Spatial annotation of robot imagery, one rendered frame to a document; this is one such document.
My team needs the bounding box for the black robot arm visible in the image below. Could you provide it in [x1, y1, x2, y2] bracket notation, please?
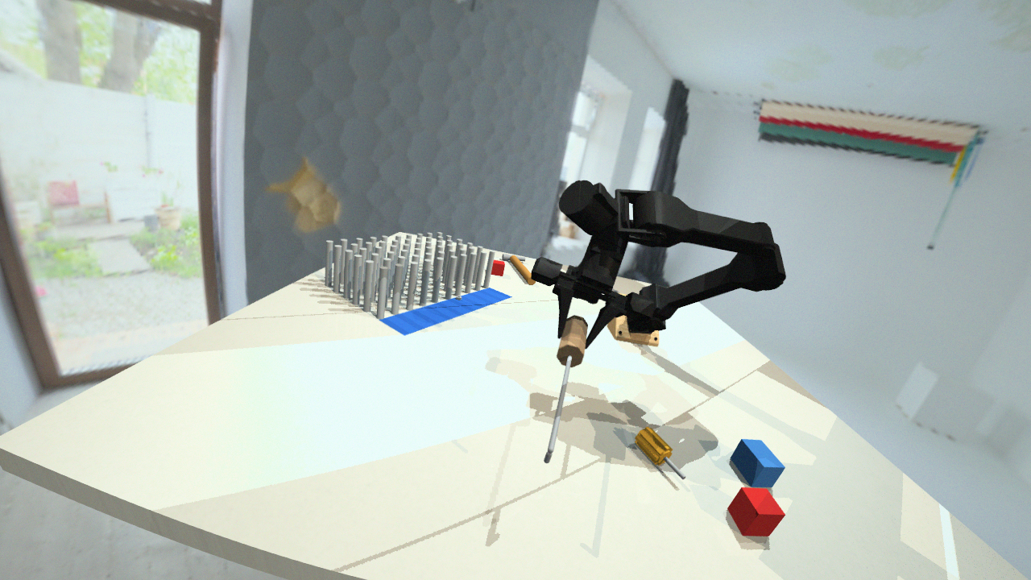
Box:
[559, 180, 786, 334]

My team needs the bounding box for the hammer with wooden handle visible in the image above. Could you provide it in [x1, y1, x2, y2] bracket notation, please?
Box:
[502, 254, 536, 285]

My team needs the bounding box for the yellow-handled screwdriver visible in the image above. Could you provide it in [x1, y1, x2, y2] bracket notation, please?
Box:
[635, 427, 685, 479]

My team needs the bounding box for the blue tape strip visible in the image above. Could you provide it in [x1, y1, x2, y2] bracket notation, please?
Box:
[380, 288, 512, 336]

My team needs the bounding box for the blue block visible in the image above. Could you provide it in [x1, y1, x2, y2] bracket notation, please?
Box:
[731, 439, 785, 487]

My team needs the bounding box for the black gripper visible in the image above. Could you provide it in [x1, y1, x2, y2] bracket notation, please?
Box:
[531, 240, 656, 349]

